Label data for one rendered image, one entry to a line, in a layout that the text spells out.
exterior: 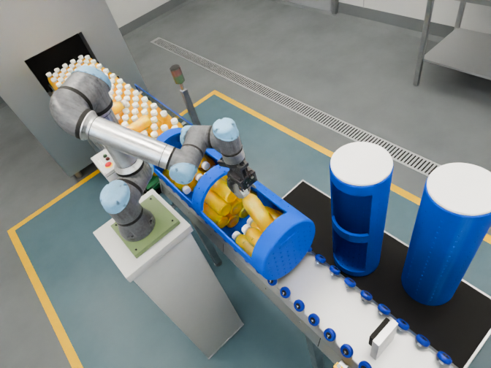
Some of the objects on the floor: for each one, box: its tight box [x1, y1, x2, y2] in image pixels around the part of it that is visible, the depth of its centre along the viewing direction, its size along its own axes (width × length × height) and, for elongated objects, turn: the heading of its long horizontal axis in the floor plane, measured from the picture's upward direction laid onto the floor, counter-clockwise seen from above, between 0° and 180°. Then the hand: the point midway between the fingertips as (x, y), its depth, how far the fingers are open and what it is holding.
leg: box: [305, 334, 324, 368], centre depth 185 cm, size 6×6×63 cm
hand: (242, 191), depth 139 cm, fingers closed on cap, 4 cm apart
